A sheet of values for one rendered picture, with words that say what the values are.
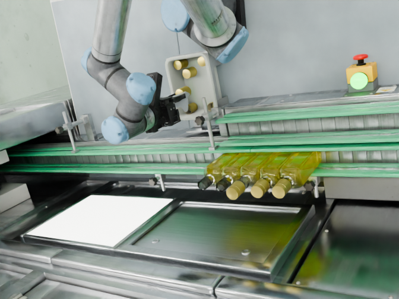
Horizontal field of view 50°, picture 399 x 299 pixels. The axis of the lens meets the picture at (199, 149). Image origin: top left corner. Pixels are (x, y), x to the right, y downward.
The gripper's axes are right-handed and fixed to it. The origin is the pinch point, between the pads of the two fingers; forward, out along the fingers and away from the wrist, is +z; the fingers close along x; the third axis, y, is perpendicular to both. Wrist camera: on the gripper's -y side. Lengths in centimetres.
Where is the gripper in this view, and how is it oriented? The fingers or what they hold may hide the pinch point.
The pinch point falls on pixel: (180, 93)
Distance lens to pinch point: 138.8
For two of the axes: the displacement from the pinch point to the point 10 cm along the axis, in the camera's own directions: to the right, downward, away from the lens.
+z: 5.0, -3.4, 8.0
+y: 2.3, 9.4, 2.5
